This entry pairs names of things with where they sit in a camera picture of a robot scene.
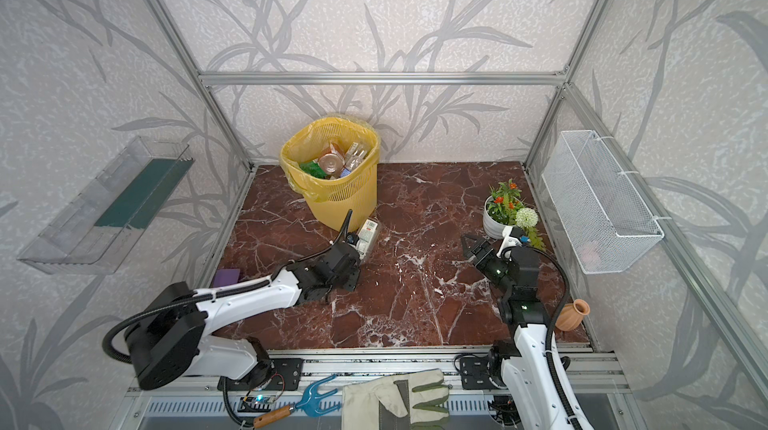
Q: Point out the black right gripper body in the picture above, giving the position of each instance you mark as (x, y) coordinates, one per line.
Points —
(480, 253)

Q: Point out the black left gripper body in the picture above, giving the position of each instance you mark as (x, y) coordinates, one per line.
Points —
(349, 252)

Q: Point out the white green label bottle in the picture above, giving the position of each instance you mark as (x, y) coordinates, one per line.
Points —
(367, 238)

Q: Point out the green plastic bottle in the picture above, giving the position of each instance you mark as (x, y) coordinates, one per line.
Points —
(313, 169)

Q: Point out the small clear grey bottle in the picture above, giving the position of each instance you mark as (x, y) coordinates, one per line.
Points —
(355, 156)

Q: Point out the yellow liquid bottle red label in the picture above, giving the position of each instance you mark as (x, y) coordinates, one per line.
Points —
(332, 160)

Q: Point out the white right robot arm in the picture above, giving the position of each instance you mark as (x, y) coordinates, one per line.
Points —
(529, 365)

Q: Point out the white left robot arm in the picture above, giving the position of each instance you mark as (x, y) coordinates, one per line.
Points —
(175, 336)

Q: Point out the yellow bin liner bag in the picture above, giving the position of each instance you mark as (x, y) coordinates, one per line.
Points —
(312, 140)

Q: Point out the yellow ribbed plastic bin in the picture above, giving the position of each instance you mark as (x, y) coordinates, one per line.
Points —
(359, 207)

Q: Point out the potted plant red flowers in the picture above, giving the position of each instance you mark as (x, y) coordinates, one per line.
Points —
(506, 208)

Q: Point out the small terracotta vase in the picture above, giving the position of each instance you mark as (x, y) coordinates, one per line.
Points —
(572, 315)

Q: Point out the purple sponge block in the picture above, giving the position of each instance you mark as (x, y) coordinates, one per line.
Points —
(225, 277)

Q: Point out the blue garden hand fork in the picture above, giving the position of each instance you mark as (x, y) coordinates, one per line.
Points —
(311, 403)

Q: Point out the white green work glove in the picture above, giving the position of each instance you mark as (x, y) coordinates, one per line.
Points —
(403, 401)

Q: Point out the green circuit board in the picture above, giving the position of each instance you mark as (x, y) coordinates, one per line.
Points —
(257, 403)

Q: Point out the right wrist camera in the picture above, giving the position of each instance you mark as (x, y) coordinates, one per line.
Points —
(511, 237)

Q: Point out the white wire mesh basket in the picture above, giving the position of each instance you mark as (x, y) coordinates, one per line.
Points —
(606, 221)

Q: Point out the clear wall shelf green mat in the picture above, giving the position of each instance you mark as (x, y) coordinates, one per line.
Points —
(94, 234)

